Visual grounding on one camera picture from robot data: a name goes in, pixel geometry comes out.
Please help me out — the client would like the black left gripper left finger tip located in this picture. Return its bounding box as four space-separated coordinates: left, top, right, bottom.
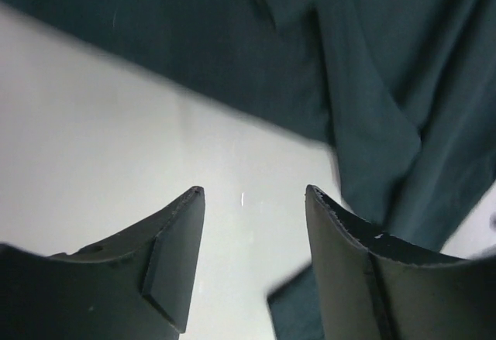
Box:
1 187 205 340

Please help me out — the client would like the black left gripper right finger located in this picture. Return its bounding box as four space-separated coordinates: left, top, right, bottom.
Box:
305 185 495 340

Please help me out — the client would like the black t shirt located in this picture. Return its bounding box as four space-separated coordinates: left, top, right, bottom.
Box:
1 0 495 339

